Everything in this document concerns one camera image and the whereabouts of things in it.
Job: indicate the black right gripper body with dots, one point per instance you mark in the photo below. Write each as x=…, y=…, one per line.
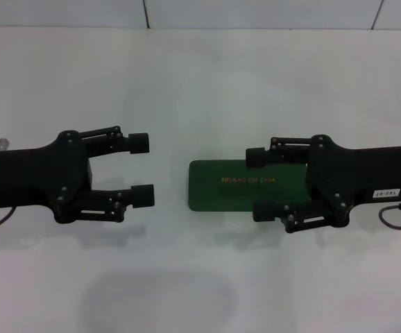
x=353, y=177

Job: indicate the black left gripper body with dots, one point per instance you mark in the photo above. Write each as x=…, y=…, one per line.
x=30, y=177

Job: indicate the green glasses case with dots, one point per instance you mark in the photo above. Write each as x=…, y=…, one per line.
x=221, y=187

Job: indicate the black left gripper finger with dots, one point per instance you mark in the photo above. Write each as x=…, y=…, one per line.
x=138, y=143
x=141, y=196

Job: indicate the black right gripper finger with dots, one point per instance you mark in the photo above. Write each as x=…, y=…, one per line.
x=266, y=212
x=256, y=156

